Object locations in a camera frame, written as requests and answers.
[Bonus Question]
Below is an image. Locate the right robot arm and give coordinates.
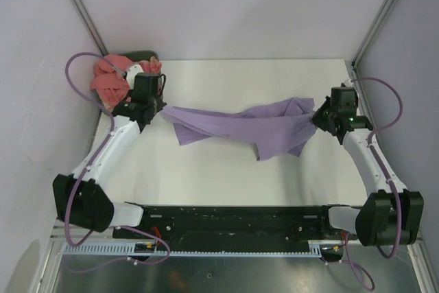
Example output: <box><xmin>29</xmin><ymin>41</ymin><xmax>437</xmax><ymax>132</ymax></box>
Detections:
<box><xmin>311</xmin><ymin>86</ymin><xmax>424</xmax><ymax>246</ymax></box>

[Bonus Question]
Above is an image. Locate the left aluminium frame post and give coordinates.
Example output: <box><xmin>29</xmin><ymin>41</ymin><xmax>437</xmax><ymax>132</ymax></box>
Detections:
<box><xmin>70</xmin><ymin>0</ymin><xmax>108</xmax><ymax>56</ymax></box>

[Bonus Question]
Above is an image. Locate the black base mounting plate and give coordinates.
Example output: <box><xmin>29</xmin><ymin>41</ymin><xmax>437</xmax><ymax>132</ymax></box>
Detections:
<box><xmin>112</xmin><ymin>203</ymin><xmax>357</xmax><ymax>253</ymax></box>

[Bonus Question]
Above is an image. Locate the aluminium frame post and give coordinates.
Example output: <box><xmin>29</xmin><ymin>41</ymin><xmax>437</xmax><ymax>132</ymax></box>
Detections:
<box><xmin>351</xmin><ymin>0</ymin><xmax>398</xmax><ymax>69</ymax></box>
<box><xmin>70</xmin><ymin>0</ymin><xmax>108</xmax><ymax>56</ymax></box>

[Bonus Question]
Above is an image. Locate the dark grey plastic bin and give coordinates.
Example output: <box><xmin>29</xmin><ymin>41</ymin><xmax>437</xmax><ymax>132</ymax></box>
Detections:
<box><xmin>101</xmin><ymin>49</ymin><xmax>165</xmax><ymax>115</ymax></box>

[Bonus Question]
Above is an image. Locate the grey slotted cable duct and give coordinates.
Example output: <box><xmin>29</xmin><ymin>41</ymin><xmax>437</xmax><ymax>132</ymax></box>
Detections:
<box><xmin>61</xmin><ymin>240</ymin><xmax>327</xmax><ymax>257</ymax></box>

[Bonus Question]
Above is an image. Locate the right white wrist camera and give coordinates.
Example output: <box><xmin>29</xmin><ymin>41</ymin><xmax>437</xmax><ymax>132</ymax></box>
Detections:
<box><xmin>341</xmin><ymin>79</ymin><xmax>354</xmax><ymax>88</ymax></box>

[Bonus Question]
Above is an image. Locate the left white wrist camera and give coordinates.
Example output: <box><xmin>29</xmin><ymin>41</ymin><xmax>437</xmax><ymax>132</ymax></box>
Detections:
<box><xmin>125</xmin><ymin>63</ymin><xmax>145</xmax><ymax>88</ymax></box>

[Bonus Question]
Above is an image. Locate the pink t shirt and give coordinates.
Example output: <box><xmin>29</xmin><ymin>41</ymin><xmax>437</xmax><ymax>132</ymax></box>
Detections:
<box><xmin>90</xmin><ymin>53</ymin><xmax>163</xmax><ymax>108</ymax></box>

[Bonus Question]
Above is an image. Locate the purple t shirt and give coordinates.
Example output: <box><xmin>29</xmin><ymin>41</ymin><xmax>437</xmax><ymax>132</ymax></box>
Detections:
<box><xmin>161</xmin><ymin>97</ymin><xmax>316</xmax><ymax>161</ymax></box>

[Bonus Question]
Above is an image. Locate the right aluminium frame post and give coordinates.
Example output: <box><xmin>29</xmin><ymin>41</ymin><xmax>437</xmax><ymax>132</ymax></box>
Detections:
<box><xmin>351</xmin><ymin>0</ymin><xmax>398</xmax><ymax>69</ymax></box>

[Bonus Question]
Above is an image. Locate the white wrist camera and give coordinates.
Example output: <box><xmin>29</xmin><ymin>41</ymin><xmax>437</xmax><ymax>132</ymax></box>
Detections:
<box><xmin>341</xmin><ymin>79</ymin><xmax>354</xmax><ymax>88</ymax></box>
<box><xmin>125</xmin><ymin>63</ymin><xmax>145</xmax><ymax>88</ymax></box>

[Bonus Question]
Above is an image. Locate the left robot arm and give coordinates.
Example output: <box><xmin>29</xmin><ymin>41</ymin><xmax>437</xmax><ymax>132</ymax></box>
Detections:
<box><xmin>53</xmin><ymin>73</ymin><xmax>166</xmax><ymax>238</ymax></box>

